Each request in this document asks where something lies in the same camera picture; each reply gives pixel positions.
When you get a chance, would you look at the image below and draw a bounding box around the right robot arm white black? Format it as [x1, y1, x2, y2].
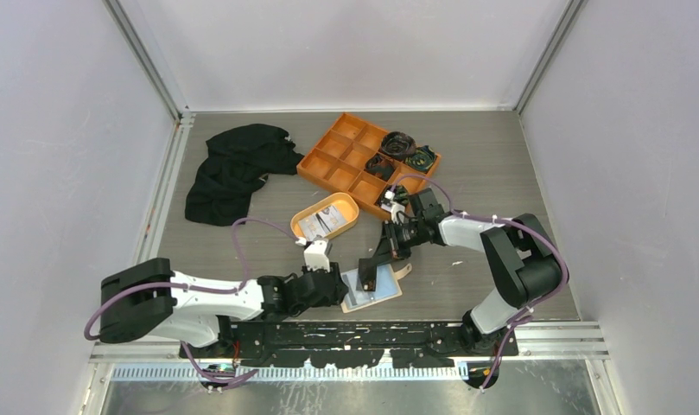
[358, 188, 568, 355]

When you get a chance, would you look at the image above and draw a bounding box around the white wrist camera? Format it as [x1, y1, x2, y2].
[379, 188, 406, 224]
[303, 239, 331, 271]

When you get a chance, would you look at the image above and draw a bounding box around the orange compartment organizer box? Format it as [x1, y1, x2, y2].
[297, 112, 442, 220]

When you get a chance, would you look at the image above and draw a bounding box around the dark red rolled tie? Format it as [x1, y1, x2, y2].
[365, 153, 396, 182]

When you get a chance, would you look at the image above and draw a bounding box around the beige card holder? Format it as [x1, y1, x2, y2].
[340, 263, 413, 314]

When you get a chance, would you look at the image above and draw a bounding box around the black VIP credit card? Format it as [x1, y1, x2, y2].
[357, 258, 378, 292]

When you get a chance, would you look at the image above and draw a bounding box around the right credit card in tray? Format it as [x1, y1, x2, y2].
[316, 204, 347, 232]

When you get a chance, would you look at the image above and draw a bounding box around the black cloth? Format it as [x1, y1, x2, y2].
[184, 124, 304, 227]

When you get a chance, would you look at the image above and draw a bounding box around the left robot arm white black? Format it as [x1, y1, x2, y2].
[85, 258, 348, 357]

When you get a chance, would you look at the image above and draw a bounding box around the dark brown rolled tie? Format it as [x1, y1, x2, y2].
[379, 131, 416, 162]

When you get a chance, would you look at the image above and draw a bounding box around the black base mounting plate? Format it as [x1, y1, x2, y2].
[188, 321, 518, 369]

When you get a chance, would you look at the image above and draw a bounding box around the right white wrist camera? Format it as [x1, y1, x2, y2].
[379, 188, 406, 224]

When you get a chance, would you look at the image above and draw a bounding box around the left credit card in tray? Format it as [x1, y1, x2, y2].
[298, 215, 327, 240]

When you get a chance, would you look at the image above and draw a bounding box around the credit card in tray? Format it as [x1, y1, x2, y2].
[298, 215, 327, 240]
[316, 204, 347, 232]

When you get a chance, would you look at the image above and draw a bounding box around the green patterned rolled tie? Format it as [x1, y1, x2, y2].
[404, 145, 437, 173]

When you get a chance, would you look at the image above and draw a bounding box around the aluminium front frame rail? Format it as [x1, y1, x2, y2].
[90, 322, 609, 382]

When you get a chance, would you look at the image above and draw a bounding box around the orange oval tray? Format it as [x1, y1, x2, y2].
[289, 192, 360, 241]

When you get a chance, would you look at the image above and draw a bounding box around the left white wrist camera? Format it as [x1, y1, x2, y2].
[303, 239, 331, 271]

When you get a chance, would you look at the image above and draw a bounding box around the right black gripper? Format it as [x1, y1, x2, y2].
[370, 219, 425, 268]

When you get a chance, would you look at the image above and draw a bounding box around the green yellow rolled tie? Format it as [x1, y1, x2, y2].
[384, 185, 410, 207]

